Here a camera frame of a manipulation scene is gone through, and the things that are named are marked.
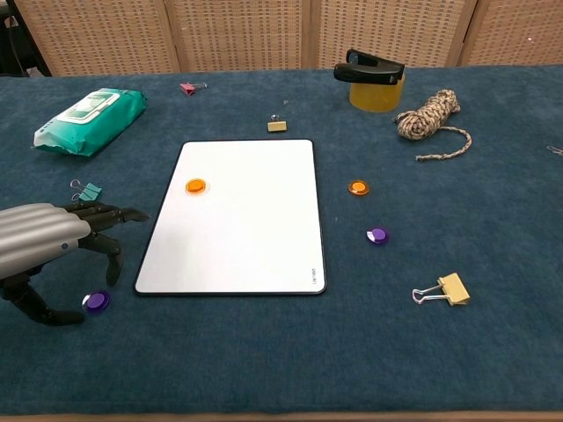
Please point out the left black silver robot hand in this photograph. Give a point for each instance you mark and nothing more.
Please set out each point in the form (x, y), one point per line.
(39, 237)

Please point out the purple round magnet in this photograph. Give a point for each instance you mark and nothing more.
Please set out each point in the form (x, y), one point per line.
(378, 235)
(96, 301)

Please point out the orange round magnet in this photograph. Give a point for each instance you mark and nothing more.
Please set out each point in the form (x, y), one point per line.
(195, 185)
(358, 188)

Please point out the white rectangular board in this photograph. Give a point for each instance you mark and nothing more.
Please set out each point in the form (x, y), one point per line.
(246, 237)

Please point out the teal binder clip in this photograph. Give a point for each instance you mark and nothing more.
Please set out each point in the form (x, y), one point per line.
(91, 192)

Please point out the green wet wipes pack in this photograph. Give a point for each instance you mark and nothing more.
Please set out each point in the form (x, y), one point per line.
(92, 121)

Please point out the pink binder clip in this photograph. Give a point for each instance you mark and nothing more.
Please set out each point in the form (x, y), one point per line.
(187, 89)

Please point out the small gold binder clip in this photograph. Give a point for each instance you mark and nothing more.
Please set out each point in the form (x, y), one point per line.
(277, 126)

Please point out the dark blue table mat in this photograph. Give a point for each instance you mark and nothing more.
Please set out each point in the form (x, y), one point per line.
(281, 351)

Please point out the woven wooden folding screen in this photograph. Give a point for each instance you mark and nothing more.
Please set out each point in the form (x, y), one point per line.
(237, 35)

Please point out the yellow tape roll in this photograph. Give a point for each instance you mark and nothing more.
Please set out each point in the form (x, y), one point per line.
(376, 99)

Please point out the black stapler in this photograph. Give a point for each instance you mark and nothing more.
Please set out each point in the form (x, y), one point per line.
(367, 72)

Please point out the large gold binder clip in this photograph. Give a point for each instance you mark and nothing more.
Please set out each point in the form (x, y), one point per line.
(455, 289)

